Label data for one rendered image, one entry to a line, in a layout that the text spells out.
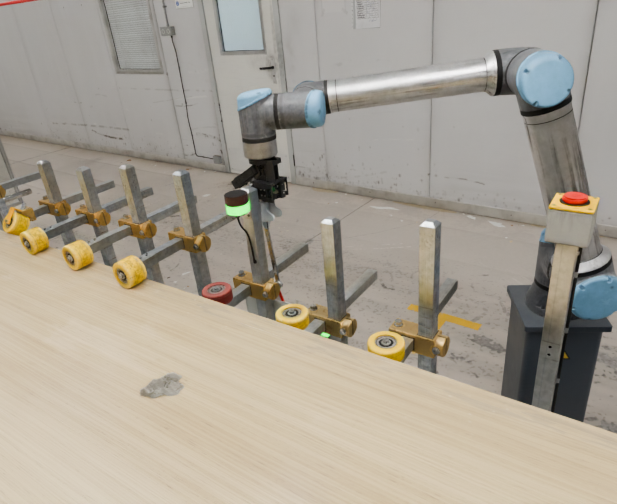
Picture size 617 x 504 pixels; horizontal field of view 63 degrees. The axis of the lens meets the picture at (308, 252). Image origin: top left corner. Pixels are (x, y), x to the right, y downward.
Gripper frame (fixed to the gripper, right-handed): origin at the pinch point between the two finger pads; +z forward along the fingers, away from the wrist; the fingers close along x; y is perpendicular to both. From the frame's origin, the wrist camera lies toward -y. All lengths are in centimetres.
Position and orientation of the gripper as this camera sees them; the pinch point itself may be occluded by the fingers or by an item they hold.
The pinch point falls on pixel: (264, 224)
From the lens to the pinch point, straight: 144.0
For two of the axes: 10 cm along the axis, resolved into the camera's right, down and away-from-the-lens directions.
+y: 8.3, 1.9, -5.3
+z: 0.8, 8.9, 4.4
